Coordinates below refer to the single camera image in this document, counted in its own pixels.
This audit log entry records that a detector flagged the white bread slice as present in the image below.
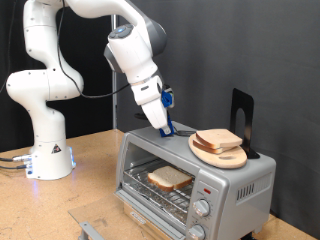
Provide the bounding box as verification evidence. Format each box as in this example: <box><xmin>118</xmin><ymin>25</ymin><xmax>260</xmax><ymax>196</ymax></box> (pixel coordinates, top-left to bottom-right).
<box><xmin>147</xmin><ymin>165</ymin><xmax>194</xmax><ymax>193</ymax></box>
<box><xmin>192</xmin><ymin>139</ymin><xmax>235</xmax><ymax>155</ymax></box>
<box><xmin>195</xmin><ymin>128</ymin><xmax>244</xmax><ymax>150</ymax></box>

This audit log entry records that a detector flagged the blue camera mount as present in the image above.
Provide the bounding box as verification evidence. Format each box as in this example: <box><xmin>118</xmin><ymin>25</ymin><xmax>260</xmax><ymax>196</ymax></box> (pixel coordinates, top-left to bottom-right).
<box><xmin>160</xmin><ymin>90</ymin><xmax>174</xmax><ymax>109</ymax></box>

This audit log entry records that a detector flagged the black base cable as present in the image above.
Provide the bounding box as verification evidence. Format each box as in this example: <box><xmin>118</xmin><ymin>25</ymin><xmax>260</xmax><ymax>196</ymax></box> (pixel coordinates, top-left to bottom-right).
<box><xmin>0</xmin><ymin>163</ymin><xmax>28</xmax><ymax>171</ymax></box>

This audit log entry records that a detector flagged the silver toaster oven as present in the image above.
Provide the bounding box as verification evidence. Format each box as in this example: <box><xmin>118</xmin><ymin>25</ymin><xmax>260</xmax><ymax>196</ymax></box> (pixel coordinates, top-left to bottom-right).
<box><xmin>115</xmin><ymin>120</ymin><xmax>278</xmax><ymax>240</ymax></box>

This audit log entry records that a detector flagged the metal pole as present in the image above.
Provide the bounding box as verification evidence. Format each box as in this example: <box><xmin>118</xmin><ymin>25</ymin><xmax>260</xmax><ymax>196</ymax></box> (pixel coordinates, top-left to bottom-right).
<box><xmin>111</xmin><ymin>14</ymin><xmax>119</xmax><ymax>130</ymax></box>

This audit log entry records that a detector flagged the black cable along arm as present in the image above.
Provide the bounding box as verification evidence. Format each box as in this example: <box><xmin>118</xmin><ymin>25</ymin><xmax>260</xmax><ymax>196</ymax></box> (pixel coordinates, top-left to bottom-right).
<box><xmin>56</xmin><ymin>0</ymin><xmax>132</xmax><ymax>100</ymax></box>

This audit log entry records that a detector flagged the silver oven knob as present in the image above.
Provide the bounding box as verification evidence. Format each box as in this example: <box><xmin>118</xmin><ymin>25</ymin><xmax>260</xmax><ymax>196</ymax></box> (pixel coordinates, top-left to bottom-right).
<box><xmin>192</xmin><ymin>198</ymin><xmax>211</xmax><ymax>218</ymax></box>
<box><xmin>187</xmin><ymin>224</ymin><xmax>207</xmax><ymax>240</ymax></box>

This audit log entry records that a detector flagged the wooden box under oven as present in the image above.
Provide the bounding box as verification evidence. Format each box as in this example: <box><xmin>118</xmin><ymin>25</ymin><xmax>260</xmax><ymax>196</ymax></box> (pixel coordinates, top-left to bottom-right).
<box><xmin>123</xmin><ymin>200</ymin><xmax>163</xmax><ymax>240</ymax></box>

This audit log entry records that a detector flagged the metal spatula with blue block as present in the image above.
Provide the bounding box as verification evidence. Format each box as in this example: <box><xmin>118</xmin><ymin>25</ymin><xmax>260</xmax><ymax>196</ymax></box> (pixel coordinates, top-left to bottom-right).
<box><xmin>134</xmin><ymin>112</ymin><xmax>198</xmax><ymax>138</ymax></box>

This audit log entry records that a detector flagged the glass toaster oven door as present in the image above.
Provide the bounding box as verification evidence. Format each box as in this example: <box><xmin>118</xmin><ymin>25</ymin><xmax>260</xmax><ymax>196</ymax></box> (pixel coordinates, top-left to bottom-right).
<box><xmin>68</xmin><ymin>189</ymin><xmax>188</xmax><ymax>240</ymax></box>

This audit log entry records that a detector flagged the round wooden cutting board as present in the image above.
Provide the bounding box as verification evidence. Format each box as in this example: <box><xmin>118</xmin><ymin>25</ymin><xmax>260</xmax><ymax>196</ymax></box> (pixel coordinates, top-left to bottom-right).
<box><xmin>188</xmin><ymin>133</ymin><xmax>249</xmax><ymax>170</ymax></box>

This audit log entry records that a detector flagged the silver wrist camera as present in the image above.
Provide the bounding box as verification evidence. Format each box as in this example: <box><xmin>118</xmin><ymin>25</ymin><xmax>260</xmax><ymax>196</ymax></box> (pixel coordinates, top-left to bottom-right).
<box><xmin>163</xmin><ymin>87</ymin><xmax>176</xmax><ymax>110</ymax></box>

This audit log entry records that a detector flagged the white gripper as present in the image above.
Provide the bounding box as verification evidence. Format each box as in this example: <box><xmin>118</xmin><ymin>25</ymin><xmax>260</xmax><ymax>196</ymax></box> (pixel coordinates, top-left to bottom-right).
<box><xmin>141</xmin><ymin>97</ymin><xmax>170</xmax><ymax>131</ymax></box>

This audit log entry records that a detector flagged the base cable with silver plug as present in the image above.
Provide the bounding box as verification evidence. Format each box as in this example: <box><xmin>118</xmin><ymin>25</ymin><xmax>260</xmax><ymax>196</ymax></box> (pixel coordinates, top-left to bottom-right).
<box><xmin>0</xmin><ymin>153</ymin><xmax>32</xmax><ymax>164</ymax></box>

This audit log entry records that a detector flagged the black metal bookend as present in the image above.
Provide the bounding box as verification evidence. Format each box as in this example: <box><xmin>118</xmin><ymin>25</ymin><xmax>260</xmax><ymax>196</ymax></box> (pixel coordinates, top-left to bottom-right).
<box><xmin>229</xmin><ymin>87</ymin><xmax>261</xmax><ymax>160</ymax></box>

